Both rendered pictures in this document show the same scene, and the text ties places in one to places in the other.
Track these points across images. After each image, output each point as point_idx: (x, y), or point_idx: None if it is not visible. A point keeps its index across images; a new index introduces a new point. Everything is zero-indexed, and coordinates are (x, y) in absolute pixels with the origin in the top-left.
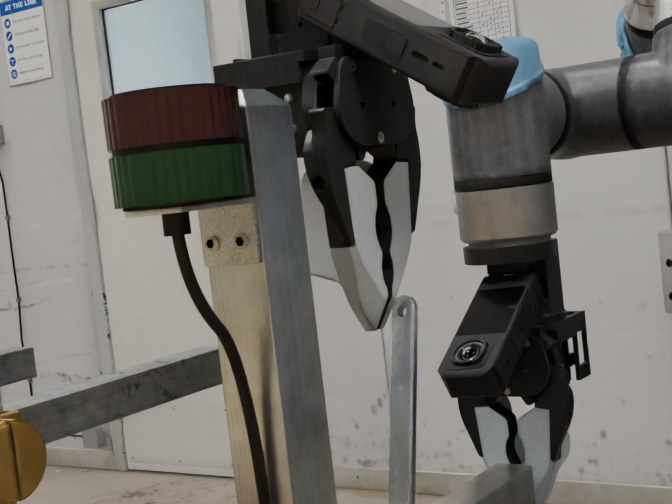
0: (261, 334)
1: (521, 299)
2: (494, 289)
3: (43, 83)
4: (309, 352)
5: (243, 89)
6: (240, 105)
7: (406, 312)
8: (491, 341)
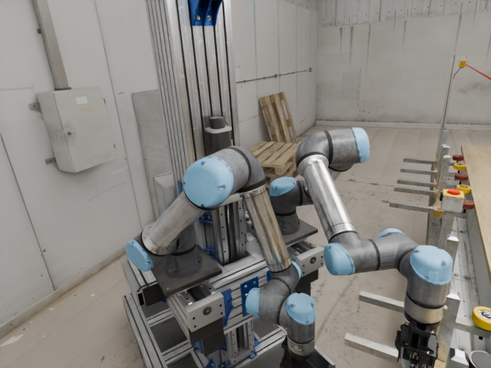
0: None
1: (318, 353)
2: (310, 358)
3: None
4: None
5: (463, 351)
6: (467, 353)
7: (412, 366)
8: (332, 367)
